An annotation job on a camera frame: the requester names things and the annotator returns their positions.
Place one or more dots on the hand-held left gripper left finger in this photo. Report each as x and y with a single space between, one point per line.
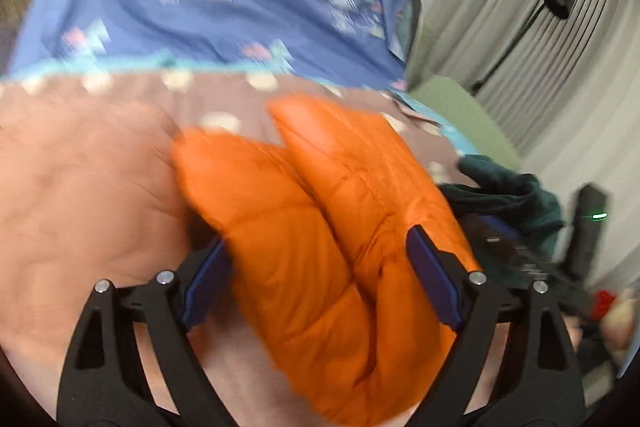
206 279

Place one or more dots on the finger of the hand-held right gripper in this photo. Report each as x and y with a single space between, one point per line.
492 227

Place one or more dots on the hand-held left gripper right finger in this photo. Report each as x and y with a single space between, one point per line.
434 277

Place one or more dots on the orange down jacket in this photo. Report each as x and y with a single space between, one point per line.
310 232

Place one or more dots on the dark green garment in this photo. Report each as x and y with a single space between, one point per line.
520 202

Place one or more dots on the cream plush toy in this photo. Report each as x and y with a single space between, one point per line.
619 322

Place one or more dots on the grey curtain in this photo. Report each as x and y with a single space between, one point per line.
575 107

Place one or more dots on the peach quilted jacket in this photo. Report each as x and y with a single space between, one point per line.
75 207

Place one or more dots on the brown dotted bed sheet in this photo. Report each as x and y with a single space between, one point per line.
310 93

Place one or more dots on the black floor lamp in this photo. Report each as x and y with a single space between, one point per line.
559 2

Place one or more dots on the blue tree-printed sheet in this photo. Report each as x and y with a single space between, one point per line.
150 27

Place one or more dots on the green upholstered bed frame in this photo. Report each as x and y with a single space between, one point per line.
465 117

